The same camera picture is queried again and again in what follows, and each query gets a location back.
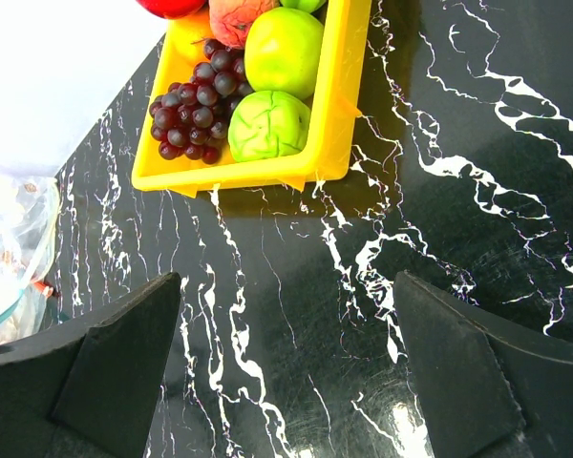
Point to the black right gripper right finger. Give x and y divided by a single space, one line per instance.
487 387

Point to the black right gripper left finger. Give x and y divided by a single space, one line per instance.
89 387

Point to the wrinkled green round fruit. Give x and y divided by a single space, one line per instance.
268 124

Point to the bright red apple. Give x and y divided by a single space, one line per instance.
172 9

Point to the pile of clear zip bags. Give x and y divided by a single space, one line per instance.
29 207

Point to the yellow plastic fruit tray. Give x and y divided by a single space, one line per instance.
333 114

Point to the dark purple grape bunch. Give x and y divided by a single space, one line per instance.
191 118

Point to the smooth green apple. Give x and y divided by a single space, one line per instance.
282 52

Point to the pink peach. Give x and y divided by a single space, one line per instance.
231 20

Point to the green star fruit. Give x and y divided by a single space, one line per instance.
308 6

